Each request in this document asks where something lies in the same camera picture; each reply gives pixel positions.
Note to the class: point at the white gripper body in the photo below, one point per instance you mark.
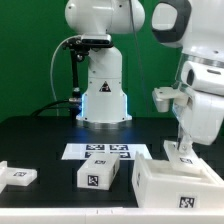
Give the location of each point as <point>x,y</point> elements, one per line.
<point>200,115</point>

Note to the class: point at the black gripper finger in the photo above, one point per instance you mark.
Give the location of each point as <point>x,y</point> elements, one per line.
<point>184,141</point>

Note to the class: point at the white cabinet body box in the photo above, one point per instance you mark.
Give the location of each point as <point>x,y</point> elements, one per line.
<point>157,185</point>

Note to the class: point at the white cabinet top block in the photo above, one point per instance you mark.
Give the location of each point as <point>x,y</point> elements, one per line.
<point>98,171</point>

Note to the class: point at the white door panel with tags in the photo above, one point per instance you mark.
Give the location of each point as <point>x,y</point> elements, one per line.
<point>16,176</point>

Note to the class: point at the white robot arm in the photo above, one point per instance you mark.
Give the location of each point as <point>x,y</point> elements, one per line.
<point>195,26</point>

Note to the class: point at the white tag sheet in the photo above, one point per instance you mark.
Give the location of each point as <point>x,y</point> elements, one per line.
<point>81,151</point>

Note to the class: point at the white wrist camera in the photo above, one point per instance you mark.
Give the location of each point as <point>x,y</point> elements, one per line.
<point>201,77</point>

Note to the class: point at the white table border rail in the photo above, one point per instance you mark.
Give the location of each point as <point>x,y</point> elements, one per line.
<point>110,216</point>

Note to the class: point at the black camera stand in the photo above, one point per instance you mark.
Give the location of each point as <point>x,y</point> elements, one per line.
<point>79,47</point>

